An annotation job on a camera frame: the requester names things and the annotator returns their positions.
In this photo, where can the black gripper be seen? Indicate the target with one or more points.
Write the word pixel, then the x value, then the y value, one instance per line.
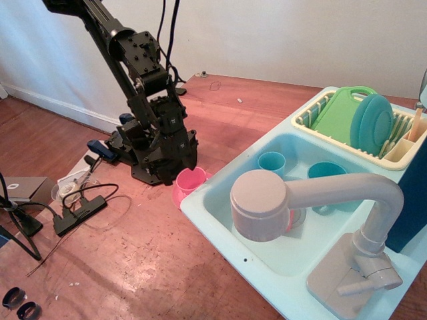
pixel 171 145

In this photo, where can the pink plastic cup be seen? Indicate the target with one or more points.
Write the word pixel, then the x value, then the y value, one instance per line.
pixel 189 180

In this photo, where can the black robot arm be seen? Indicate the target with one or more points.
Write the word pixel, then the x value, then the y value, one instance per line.
pixel 134 60

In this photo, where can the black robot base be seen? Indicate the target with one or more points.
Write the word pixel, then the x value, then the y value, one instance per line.
pixel 133 152

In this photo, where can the teal cup in sink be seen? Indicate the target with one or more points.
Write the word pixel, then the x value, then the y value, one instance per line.
pixel 272 161

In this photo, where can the pink plastic plate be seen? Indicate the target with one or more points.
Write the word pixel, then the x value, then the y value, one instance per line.
pixel 178 196

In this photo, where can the blue table clamp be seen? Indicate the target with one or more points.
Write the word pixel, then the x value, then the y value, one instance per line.
pixel 99 148

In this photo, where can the clear plastic bag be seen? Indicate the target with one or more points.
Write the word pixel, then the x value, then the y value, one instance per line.
pixel 69 189

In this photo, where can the grey cardboard box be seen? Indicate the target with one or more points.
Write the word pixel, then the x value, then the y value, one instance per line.
pixel 24 189

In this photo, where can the black power adapter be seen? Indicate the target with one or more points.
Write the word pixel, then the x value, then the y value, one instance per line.
pixel 29 224

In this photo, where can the green cutting board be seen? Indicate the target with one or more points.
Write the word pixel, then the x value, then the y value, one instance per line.
pixel 335 119

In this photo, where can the teal plate back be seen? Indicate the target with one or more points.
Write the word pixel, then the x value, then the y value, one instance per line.
pixel 357 121

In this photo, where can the teal plate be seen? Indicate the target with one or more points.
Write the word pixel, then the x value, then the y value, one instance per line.
pixel 357 121
pixel 376 124

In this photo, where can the cream dish rack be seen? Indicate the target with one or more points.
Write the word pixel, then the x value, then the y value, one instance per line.
pixel 396 153

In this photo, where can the teal plate front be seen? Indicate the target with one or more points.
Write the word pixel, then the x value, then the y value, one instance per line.
pixel 376 124

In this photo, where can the grey toy faucet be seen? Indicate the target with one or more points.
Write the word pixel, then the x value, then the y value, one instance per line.
pixel 335 225

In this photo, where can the dark blue box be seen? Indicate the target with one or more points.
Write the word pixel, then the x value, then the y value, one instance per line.
pixel 413 216

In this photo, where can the orange utensil in rack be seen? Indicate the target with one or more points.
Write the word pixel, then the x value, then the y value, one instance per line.
pixel 415 125

